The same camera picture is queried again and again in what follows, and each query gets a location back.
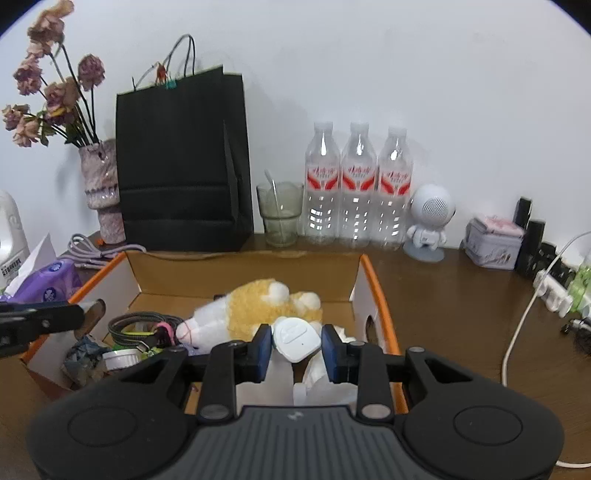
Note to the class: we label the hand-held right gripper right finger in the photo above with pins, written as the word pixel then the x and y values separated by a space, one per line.
pixel 331 355

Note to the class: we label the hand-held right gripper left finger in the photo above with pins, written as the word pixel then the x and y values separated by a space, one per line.
pixel 261 355

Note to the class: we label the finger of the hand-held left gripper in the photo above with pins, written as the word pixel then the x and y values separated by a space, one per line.
pixel 51 318

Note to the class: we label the white rounded plastic device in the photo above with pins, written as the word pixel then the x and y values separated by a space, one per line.
pixel 295 339

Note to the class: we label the orange-edged cardboard box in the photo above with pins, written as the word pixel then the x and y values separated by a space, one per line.
pixel 240 277

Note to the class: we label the white translucent plastic container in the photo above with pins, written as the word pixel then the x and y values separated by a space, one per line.
pixel 265 392

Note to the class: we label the crumpled white tissue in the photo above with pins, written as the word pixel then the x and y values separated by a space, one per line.
pixel 318 374

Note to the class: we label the purple tissue pack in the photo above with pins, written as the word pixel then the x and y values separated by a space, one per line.
pixel 51 281

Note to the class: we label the yellow and white plush toy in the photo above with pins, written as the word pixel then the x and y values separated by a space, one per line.
pixel 258 309

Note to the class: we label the dark crumpled foil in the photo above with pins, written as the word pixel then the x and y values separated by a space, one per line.
pixel 83 362

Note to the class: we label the white jar lid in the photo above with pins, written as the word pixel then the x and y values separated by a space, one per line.
pixel 121 360

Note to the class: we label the white detergent bottle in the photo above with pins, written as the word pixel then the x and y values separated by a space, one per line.
pixel 11 240

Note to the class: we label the green glass cup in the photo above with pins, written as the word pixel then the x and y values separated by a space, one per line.
pixel 279 230

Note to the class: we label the mottled pink vase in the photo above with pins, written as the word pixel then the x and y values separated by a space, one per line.
pixel 101 194

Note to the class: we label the clear red-label water bottle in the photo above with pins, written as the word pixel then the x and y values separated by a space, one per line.
pixel 358 184
pixel 395 187
pixel 322 184

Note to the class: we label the white spoon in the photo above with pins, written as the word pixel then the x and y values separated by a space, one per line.
pixel 272 184

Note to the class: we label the white robot-shaped speaker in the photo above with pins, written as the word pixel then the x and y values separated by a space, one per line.
pixel 431 207

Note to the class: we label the floral tin box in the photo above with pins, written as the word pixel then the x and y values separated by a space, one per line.
pixel 491 247

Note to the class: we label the black paper bag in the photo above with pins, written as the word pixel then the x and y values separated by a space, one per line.
pixel 175 161

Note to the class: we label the tall black tube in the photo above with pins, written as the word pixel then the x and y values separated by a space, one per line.
pixel 528 251

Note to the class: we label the dried pink flowers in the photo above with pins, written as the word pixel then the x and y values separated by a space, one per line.
pixel 60 92

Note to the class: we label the white power strip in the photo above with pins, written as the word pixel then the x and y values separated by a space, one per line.
pixel 551 293

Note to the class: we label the short black tube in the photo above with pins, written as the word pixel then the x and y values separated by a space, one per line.
pixel 523 212

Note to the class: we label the small black box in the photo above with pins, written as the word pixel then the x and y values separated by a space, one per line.
pixel 556 263

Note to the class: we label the pale green bottle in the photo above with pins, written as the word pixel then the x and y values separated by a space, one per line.
pixel 581 288

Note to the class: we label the red and teal bag tag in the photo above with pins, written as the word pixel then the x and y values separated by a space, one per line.
pixel 165 78

